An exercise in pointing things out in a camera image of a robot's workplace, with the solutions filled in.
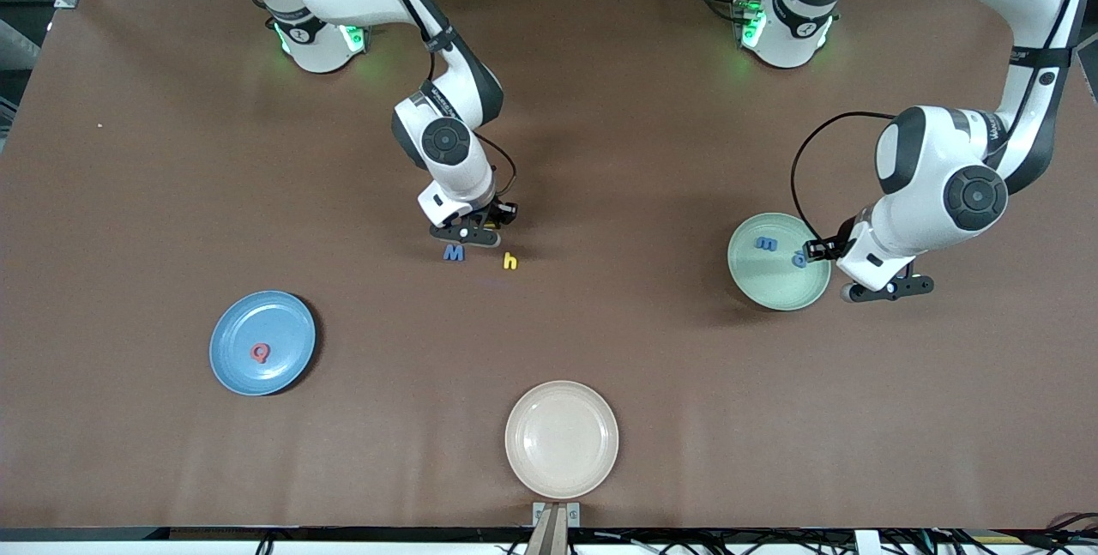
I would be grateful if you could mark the yellow foam letter h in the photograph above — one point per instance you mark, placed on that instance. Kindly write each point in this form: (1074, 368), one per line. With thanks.
(507, 260)

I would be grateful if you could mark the blue foam letter a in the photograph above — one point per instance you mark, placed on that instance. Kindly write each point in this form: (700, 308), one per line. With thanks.
(795, 262)

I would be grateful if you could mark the blue lowercase foam letter m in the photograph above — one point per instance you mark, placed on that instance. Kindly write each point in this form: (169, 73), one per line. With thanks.
(765, 242)

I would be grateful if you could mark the red foam letter Q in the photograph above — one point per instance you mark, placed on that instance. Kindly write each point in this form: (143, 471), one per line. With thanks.
(254, 353)

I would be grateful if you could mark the blue uppercase foam letter M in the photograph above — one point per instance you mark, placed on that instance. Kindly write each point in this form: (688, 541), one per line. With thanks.
(454, 255)

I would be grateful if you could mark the green plate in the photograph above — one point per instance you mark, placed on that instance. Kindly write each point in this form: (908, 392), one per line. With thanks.
(772, 285)

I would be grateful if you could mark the blue plate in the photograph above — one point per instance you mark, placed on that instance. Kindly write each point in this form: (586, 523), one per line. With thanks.
(283, 323)

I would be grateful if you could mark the beige plate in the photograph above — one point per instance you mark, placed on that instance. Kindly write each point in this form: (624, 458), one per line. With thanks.
(562, 439)

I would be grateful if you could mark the brown table cover mat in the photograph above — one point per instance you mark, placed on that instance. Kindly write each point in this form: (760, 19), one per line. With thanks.
(643, 152)

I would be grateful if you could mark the grey base connector box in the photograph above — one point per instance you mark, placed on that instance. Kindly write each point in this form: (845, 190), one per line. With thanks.
(745, 15)
(356, 39)

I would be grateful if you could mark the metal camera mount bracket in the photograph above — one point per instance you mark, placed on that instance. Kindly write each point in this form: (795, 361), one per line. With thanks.
(556, 514)

